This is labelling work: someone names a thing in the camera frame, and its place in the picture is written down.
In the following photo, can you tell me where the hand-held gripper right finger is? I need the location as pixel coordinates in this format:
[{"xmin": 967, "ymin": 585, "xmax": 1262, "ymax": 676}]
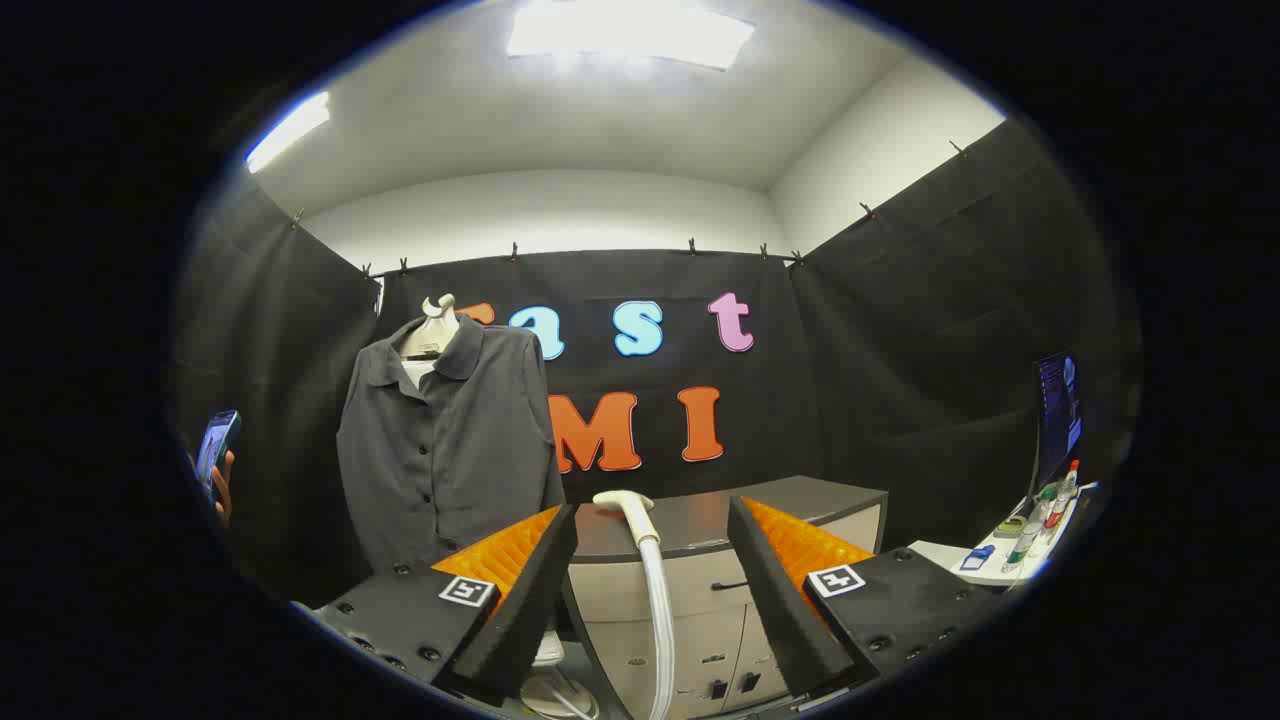
[{"xmin": 726, "ymin": 495, "xmax": 1004, "ymax": 701}]

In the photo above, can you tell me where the blue smartphone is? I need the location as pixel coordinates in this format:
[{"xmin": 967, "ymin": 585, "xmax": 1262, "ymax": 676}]
[{"xmin": 193, "ymin": 408, "xmax": 243, "ymax": 501}]

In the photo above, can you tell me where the grey top beige cabinet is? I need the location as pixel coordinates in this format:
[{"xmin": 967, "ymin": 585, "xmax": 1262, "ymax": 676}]
[{"xmin": 565, "ymin": 475, "xmax": 889, "ymax": 720}]

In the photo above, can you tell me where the black backdrop cloth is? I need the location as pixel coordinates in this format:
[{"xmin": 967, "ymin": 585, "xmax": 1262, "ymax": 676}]
[{"xmin": 175, "ymin": 120, "xmax": 1141, "ymax": 603}]

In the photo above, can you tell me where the dark grey button shirt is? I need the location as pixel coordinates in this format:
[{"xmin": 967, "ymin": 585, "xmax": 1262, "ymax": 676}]
[{"xmin": 336, "ymin": 312, "xmax": 567, "ymax": 577}]

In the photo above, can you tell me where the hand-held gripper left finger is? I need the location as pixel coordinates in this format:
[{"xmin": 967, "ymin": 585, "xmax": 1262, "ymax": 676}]
[{"xmin": 315, "ymin": 503, "xmax": 581, "ymax": 707}]

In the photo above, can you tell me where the narrow ceiling light panel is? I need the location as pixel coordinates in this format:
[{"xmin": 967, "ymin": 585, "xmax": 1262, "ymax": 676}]
[{"xmin": 245, "ymin": 91, "xmax": 332, "ymax": 174}]

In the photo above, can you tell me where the white side table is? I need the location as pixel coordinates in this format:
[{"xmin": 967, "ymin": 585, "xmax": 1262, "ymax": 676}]
[{"xmin": 910, "ymin": 480, "xmax": 1101, "ymax": 589}]

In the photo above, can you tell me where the dark computer monitor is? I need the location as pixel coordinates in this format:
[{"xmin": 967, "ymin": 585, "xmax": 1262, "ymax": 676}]
[{"xmin": 1030, "ymin": 350, "xmax": 1085, "ymax": 497}]

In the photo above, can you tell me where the red cap bottle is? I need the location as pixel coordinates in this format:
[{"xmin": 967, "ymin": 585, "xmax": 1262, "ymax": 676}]
[{"xmin": 1044, "ymin": 459, "xmax": 1082, "ymax": 531}]

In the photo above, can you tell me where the green label bottle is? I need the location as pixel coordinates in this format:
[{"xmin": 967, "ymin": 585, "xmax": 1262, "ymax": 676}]
[{"xmin": 1004, "ymin": 490, "xmax": 1056, "ymax": 574}]

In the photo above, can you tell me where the white garment steamer head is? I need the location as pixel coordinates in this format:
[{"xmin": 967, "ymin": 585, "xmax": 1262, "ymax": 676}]
[{"xmin": 592, "ymin": 489, "xmax": 678, "ymax": 720}]

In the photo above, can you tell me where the cream clothes hanger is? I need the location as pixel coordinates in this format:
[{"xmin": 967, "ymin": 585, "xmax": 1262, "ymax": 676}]
[{"xmin": 398, "ymin": 293, "xmax": 463, "ymax": 391}]

